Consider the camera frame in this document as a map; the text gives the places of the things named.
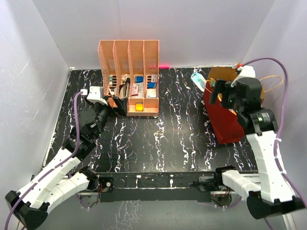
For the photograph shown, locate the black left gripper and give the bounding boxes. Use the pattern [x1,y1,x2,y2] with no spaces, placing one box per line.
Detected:
[91,95,127,139]

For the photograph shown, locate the red brown paper bag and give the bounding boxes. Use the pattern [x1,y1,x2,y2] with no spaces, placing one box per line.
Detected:
[203,67,278,144]

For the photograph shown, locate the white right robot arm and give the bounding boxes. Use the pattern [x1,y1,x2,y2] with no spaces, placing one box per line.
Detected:
[209,77,306,219]

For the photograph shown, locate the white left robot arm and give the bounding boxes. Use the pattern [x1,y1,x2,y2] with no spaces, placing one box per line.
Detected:
[4,92,128,230]

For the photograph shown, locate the gold snack packet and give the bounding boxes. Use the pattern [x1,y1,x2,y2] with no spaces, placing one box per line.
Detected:
[206,79,216,93]

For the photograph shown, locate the grey black stapler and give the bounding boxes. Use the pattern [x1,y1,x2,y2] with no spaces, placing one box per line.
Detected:
[119,78,130,99]

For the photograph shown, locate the white glue stick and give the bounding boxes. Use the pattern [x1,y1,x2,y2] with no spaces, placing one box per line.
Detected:
[109,75,113,86]

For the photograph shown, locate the blue white packaged item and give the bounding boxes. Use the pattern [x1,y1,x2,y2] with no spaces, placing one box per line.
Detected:
[191,72,207,92]

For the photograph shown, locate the white red label packet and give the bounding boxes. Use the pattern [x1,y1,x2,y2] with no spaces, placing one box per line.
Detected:
[131,82,144,98]

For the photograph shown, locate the yellow grey stamp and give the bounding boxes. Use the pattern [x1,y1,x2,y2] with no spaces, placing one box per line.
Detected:
[135,103,143,112]

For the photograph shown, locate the blue grey eraser back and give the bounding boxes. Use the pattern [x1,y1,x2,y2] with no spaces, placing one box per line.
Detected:
[135,76,144,83]

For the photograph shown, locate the blue grey eraser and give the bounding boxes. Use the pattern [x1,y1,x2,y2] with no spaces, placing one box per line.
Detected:
[135,76,144,83]
[147,82,157,89]

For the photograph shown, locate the peach plastic desk organizer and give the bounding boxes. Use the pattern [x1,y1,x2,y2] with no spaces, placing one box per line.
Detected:
[98,40,159,117]

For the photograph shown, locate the white flat box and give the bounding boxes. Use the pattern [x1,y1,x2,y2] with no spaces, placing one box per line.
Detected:
[146,89,157,98]

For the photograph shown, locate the blue grey eraser right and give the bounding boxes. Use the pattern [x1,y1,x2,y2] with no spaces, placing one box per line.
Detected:
[147,82,157,89]

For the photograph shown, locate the white red small box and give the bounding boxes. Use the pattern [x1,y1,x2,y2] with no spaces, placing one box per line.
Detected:
[151,74,158,82]

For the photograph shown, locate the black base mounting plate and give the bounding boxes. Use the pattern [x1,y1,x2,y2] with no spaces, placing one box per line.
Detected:
[97,171,231,204]

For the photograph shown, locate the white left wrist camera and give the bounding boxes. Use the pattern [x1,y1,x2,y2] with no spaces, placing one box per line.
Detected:
[81,86,108,105]

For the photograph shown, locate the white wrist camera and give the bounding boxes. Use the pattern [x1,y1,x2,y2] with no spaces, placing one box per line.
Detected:
[81,86,108,105]
[231,64,256,88]

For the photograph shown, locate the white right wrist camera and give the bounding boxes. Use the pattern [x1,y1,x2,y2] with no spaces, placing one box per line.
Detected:
[231,64,256,88]

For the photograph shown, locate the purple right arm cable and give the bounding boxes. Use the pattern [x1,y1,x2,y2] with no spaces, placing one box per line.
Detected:
[242,57,305,230]

